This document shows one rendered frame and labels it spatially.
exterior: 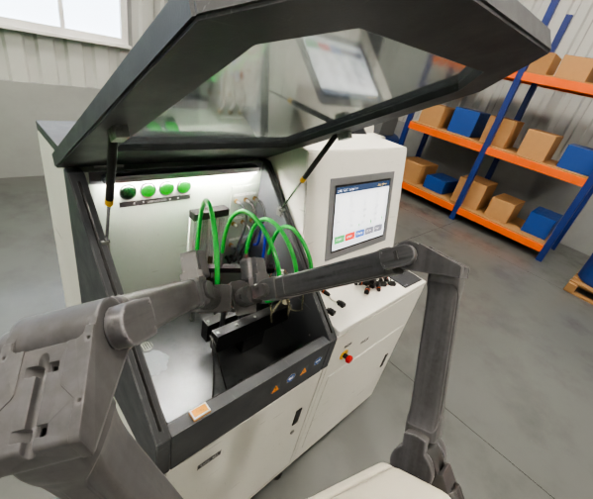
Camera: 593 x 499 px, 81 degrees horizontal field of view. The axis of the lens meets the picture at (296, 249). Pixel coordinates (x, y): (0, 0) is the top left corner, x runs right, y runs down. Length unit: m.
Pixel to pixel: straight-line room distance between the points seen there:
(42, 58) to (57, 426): 4.57
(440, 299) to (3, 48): 4.56
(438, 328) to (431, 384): 0.10
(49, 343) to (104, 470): 0.11
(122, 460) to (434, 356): 0.53
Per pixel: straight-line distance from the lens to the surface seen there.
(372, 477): 0.63
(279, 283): 0.87
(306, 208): 1.30
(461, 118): 6.35
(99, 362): 0.33
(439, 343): 0.71
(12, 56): 4.74
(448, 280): 0.68
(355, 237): 1.60
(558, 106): 7.16
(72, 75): 4.85
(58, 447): 0.31
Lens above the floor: 1.85
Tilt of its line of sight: 30 degrees down
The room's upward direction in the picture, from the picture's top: 13 degrees clockwise
